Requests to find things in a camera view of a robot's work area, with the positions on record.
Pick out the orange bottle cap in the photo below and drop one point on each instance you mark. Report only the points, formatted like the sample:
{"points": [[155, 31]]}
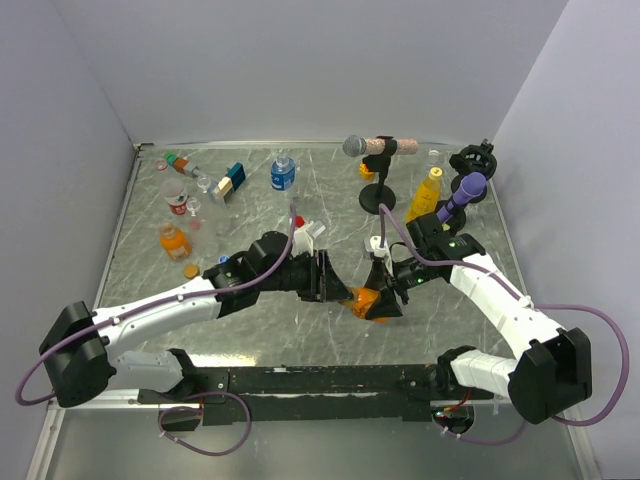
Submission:
{"points": [[191, 271]]}

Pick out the yellow toy brick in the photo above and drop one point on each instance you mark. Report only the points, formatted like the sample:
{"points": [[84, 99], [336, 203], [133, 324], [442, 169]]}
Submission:
{"points": [[365, 173]]}

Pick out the small orange juice bottle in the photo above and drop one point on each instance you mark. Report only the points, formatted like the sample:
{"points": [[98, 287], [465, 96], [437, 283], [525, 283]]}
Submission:
{"points": [[362, 301]]}

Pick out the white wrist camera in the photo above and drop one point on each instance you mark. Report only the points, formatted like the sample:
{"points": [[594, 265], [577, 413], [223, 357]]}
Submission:
{"points": [[305, 235], [376, 247]]}

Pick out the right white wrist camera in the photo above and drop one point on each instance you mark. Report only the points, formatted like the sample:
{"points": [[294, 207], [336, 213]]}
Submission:
{"points": [[376, 247]]}

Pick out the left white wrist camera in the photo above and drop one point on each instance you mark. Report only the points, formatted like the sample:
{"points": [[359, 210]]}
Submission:
{"points": [[305, 235]]}

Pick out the purple microphone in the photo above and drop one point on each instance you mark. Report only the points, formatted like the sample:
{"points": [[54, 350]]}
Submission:
{"points": [[471, 187]]}

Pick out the tall yellow juice bottle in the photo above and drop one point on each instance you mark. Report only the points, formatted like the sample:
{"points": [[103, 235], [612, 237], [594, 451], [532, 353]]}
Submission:
{"points": [[427, 195]]}

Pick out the colourful block stack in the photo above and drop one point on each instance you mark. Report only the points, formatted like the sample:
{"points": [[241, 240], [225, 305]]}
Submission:
{"points": [[183, 166]]}

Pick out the pink glitter microphone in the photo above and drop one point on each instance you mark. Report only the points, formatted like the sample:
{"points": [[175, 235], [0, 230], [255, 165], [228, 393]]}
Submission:
{"points": [[355, 146]]}

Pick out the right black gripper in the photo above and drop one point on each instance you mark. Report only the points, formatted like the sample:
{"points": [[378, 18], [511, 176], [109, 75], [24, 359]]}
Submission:
{"points": [[386, 304]]}

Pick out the red label clear bottle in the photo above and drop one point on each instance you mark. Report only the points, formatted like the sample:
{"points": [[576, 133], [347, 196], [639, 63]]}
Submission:
{"points": [[175, 195]]}

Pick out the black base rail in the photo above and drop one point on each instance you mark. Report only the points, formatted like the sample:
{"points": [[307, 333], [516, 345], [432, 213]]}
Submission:
{"points": [[305, 393]]}

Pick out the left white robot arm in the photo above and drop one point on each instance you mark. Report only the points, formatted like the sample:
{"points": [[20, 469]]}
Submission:
{"points": [[87, 352]]}

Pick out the blue label water bottle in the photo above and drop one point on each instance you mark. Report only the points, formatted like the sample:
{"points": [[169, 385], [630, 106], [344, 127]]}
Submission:
{"points": [[283, 171]]}

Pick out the open orange juice bottle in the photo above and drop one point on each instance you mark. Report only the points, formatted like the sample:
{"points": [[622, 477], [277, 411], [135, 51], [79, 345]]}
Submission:
{"points": [[174, 242]]}

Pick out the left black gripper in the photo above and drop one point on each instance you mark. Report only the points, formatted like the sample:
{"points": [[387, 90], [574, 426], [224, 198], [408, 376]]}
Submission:
{"points": [[323, 283]]}

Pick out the clear bottle at back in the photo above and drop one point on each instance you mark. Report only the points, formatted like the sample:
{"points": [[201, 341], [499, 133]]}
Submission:
{"points": [[434, 159]]}

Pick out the blue and wood block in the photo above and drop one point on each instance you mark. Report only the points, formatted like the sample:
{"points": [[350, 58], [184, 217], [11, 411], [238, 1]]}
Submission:
{"points": [[230, 183]]}

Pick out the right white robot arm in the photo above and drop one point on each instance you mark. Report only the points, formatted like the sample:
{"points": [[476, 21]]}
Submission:
{"points": [[549, 369]]}

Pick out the black round holder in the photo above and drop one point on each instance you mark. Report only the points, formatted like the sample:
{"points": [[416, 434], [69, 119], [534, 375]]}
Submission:
{"points": [[473, 158]]}

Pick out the clear small cup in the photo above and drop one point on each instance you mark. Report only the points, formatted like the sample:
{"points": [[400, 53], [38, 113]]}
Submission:
{"points": [[204, 183], [193, 206]]}

